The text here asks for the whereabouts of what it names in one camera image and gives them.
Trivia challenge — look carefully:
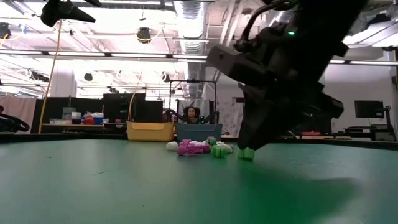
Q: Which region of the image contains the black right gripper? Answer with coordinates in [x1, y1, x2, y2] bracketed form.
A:
[206, 27, 349, 151]

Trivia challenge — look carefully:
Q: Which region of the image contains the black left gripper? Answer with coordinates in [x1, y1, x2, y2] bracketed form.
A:
[40, 0, 103, 28]

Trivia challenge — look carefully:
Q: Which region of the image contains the white hanging sheet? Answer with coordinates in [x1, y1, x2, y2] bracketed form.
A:
[217, 101, 244, 138]

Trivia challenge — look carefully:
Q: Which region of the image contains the long ceiling light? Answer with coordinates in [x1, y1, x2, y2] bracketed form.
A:
[0, 49, 43, 55]
[48, 51, 106, 57]
[172, 55, 208, 60]
[110, 52, 169, 58]

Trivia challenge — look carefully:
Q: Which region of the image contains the black ceiling dome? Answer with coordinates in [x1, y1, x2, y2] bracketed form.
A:
[136, 27, 153, 44]

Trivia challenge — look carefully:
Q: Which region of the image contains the grey hanging cloth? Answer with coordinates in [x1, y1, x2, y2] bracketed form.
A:
[177, 99, 211, 124]

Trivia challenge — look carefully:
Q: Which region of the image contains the blue plastic bin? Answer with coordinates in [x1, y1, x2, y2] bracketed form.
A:
[175, 123, 223, 142]

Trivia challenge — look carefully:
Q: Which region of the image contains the person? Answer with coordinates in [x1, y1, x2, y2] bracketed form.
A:
[182, 106, 203, 124]

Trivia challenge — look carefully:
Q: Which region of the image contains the black desk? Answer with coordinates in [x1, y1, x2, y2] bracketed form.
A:
[341, 123, 398, 142]

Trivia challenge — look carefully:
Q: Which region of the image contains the black computer monitor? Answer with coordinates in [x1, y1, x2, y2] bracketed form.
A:
[354, 100, 385, 119]

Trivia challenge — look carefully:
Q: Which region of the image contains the black partition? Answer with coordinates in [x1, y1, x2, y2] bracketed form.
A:
[30, 97, 104, 125]

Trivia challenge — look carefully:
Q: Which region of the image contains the black cabinet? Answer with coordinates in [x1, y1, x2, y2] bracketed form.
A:
[102, 92, 146, 124]

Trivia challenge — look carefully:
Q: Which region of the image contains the clear plastic container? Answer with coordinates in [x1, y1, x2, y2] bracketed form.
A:
[62, 107, 76, 121]

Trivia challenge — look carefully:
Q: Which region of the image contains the black monitor stand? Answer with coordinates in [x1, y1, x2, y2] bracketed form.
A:
[382, 105, 393, 135]

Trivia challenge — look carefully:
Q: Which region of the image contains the wooden shelf desk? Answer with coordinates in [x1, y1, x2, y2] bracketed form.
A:
[42, 123, 127, 134]

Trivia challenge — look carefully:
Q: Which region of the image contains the pink curtain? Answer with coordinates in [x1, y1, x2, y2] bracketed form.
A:
[0, 95, 37, 134]

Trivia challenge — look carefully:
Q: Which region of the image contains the orange plastic bin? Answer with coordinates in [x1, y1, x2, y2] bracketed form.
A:
[126, 121, 175, 142]

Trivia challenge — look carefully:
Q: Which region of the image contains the green table mat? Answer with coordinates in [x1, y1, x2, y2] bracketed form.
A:
[0, 138, 398, 224]

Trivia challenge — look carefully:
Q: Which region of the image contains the black metal rig frame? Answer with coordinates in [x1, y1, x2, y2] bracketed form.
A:
[169, 79, 218, 124]

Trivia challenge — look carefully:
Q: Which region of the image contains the thin yellow cable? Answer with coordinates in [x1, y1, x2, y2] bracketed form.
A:
[127, 67, 144, 123]

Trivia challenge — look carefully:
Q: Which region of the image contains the silver ventilation duct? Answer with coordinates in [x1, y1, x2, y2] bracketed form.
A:
[172, 0, 208, 100]

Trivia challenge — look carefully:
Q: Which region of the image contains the black looped cable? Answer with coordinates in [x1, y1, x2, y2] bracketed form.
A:
[0, 112, 31, 133]

